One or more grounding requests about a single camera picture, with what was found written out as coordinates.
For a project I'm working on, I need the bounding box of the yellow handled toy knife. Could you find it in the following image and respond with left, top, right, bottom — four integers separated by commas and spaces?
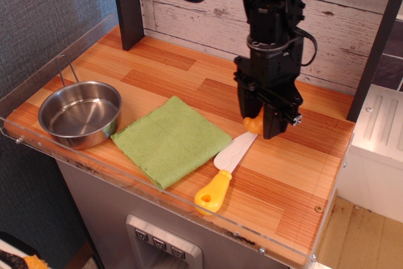
194, 132, 258, 215

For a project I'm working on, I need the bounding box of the white plastic appliance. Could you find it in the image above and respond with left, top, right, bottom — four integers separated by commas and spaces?
336, 85, 402, 222

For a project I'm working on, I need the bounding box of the right dark frame post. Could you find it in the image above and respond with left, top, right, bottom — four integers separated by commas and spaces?
347, 0, 402, 122

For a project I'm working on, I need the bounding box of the orange toy croissant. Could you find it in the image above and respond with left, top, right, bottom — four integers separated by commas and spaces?
243, 107, 264, 135

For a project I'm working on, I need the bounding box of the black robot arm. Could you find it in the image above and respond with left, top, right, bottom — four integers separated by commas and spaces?
234, 0, 307, 139

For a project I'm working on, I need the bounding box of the stainless steel pot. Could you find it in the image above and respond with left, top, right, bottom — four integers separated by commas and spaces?
38, 55, 123, 150

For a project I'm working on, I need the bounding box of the orange object bottom left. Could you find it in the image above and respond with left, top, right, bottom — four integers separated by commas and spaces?
23, 255, 49, 269

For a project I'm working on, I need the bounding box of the clear acrylic guard rail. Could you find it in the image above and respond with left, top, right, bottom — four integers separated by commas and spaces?
3, 14, 353, 268

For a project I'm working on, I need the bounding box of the green cloth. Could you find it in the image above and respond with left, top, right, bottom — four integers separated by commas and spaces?
111, 96, 232, 190

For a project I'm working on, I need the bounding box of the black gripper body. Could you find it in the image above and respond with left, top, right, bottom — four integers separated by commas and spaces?
233, 42, 304, 127

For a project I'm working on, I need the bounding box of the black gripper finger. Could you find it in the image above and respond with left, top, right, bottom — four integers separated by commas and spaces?
263, 103, 288, 139
237, 76, 264, 118

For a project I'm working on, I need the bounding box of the silver toy fridge cabinet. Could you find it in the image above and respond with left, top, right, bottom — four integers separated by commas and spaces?
57, 161, 285, 268

